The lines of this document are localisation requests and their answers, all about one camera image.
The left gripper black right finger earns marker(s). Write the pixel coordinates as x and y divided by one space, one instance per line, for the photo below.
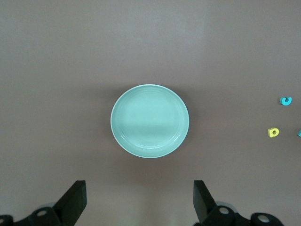
203 204

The teal foam letter c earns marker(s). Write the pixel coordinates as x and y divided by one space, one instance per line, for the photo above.
285 103

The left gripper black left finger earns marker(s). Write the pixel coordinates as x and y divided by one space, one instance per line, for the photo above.
73 204

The brown table cover sheet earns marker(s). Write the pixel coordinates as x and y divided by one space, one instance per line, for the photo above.
70 58

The green round plate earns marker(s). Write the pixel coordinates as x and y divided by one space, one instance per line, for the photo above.
149 121

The yellow foam letter p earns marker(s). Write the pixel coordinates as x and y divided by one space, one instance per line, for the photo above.
277 131

